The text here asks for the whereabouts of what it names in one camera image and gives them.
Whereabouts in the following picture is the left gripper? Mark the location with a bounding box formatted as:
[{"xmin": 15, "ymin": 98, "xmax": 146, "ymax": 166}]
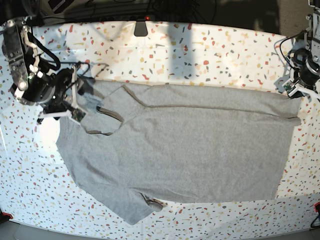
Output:
[{"xmin": 287, "ymin": 48, "xmax": 320, "ymax": 99}]

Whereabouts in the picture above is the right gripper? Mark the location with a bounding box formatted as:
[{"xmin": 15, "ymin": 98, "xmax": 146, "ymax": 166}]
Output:
[{"xmin": 37, "ymin": 66, "xmax": 95, "ymax": 124}]

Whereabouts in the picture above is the grey T-shirt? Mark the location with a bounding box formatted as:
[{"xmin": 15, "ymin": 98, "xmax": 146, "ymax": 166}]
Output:
[{"xmin": 56, "ymin": 81, "xmax": 301, "ymax": 225}]

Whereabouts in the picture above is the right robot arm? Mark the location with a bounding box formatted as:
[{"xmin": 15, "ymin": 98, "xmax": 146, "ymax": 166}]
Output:
[{"xmin": 2, "ymin": 17, "xmax": 86, "ymax": 124}]

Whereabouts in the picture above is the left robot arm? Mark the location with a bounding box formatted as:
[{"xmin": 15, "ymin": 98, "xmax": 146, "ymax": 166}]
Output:
[{"xmin": 282, "ymin": 0, "xmax": 320, "ymax": 100}]

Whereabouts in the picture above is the red corner clamp right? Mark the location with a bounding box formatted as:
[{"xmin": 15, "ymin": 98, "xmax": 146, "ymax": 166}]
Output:
[{"xmin": 313, "ymin": 202, "xmax": 320, "ymax": 214}]

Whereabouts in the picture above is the red corner clamp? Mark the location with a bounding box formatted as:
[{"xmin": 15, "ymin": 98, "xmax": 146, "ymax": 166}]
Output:
[
  {"xmin": 313, "ymin": 202, "xmax": 320, "ymax": 214},
  {"xmin": 0, "ymin": 211, "xmax": 13, "ymax": 222}
]

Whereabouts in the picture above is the red corner clamp left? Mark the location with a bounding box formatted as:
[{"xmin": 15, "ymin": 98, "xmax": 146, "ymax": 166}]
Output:
[{"xmin": 0, "ymin": 211, "xmax": 13, "ymax": 222}]

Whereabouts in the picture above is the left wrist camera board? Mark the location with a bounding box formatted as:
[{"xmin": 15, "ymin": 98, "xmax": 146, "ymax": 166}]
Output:
[{"xmin": 282, "ymin": 79, "xmax": 295, "ymax": 95}]

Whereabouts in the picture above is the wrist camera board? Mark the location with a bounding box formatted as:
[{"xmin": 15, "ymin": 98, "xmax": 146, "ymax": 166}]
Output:
[
  {"xmin": 71, "ymin": 108, "xmax": 86, "ymax": 123},
  {"xmin": 282, "ymin": 79, "xmax": 295, "ymax": 95}
]

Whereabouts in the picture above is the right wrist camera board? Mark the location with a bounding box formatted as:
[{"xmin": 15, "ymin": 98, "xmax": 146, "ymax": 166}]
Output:
[{"xmin": 71, "ymin": 108, "xmax": 86, "ymax": 123}]

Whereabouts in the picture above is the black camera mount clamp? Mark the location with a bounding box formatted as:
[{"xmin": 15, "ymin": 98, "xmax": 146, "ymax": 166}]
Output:
[{"xmin": 134, "ymin": 21, "xmax": 148, "ymax": 37}]

